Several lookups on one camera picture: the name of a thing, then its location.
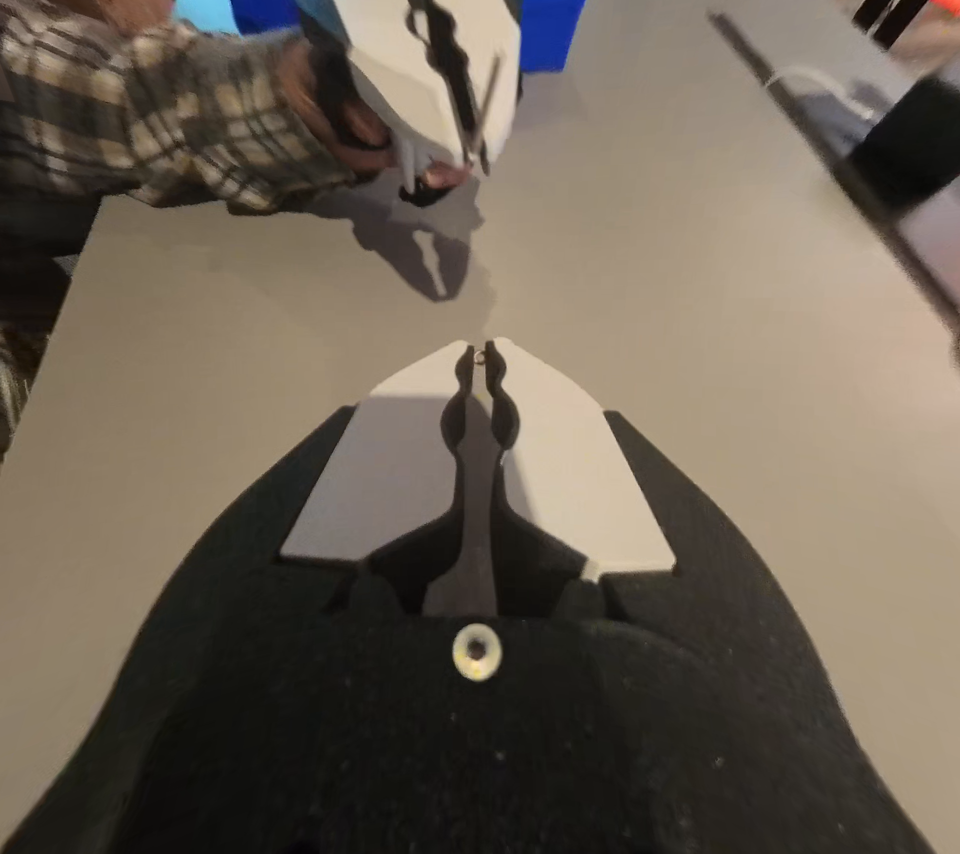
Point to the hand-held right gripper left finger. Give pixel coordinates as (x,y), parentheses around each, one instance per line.
(390,472)

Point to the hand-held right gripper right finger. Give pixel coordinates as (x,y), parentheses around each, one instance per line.
(577,479)

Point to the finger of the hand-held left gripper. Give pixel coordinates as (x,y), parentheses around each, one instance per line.
(491,29)
(390,59)

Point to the long metal bolt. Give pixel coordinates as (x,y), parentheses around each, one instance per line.
(484,108)

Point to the person's left forearm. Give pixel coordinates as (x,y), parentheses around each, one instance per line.
(150,97)

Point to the person's left hand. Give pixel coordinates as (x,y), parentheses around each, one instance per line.
(300,82)

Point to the light blue plastic object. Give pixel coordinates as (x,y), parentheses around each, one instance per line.
(206,3)

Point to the small black box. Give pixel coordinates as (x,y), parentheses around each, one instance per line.
(915,142)

